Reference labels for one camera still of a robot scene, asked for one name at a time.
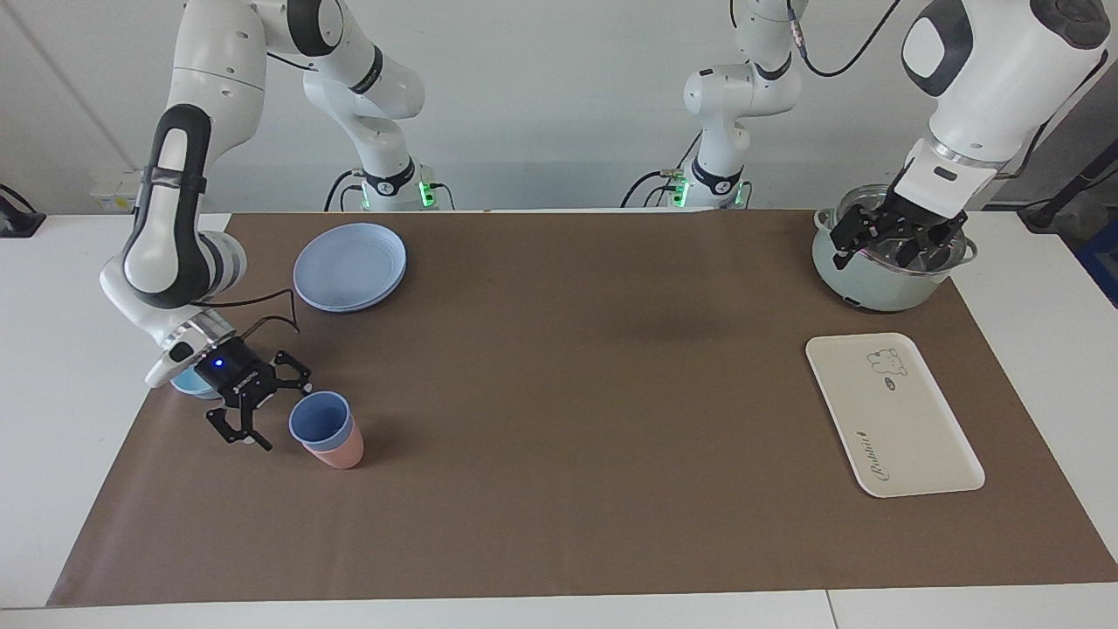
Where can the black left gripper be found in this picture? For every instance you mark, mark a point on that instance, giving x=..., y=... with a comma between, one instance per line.
x=917, y=223

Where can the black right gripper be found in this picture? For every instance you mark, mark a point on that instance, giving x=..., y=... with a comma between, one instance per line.
x=231, y=371

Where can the blue plastic cup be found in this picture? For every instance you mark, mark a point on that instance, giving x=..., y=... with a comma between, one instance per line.
x=319, y=419

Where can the pink plastic cup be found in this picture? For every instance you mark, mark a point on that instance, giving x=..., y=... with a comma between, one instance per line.
x=342, y=454

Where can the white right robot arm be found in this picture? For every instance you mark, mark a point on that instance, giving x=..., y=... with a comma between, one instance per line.
x=210, y=87

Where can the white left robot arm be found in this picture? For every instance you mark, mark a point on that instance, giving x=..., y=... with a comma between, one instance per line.
x=996, y=70

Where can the cream rectangular tray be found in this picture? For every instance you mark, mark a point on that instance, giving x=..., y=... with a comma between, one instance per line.
x=900, y=419

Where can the pale green cooking pot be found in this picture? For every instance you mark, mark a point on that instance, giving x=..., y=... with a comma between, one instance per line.
x=873, y=284

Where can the blue plastic bowl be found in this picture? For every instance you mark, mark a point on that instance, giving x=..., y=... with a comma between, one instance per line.
x=185, y=384

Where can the blue plastic plate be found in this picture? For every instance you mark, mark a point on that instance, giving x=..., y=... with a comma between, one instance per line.
x=349, y=266

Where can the black stand leg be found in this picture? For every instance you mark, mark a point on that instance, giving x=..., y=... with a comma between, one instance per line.
x=1070, y=194

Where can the blue crate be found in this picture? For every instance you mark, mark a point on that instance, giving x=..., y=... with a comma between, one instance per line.
x=1102, y=262

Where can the brown table mat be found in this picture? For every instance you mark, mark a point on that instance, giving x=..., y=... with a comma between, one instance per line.
x=568, y=437

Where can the white wall socket box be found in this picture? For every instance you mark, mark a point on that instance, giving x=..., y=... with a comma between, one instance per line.
x=118, y=190

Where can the black clamp mount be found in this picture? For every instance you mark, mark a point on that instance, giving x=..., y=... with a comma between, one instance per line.
x=17, y=218

